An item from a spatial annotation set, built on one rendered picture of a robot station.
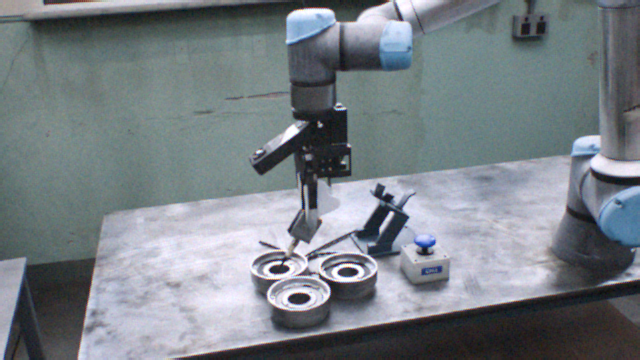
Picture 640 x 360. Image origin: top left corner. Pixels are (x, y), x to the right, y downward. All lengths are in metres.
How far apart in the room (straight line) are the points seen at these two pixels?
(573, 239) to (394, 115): 1.68
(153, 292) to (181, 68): 1.54
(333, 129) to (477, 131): 2.02
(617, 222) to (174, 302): 0.75
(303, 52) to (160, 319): 0.51
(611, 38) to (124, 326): 0.89
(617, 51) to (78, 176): 2.20
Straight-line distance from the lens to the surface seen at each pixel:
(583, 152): 1.25
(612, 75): 1.08
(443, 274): 1.22
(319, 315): 1.09
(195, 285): 1.25
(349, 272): 1.21
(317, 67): 1.02
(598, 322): 1.63
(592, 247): 1.31
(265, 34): 2.67
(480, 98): 3.01
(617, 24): 1.06
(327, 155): 1.07
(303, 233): 1.14
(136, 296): 1.25
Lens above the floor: 1.43
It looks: 23 degrees down
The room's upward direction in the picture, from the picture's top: 3 degrees counter-clockwise
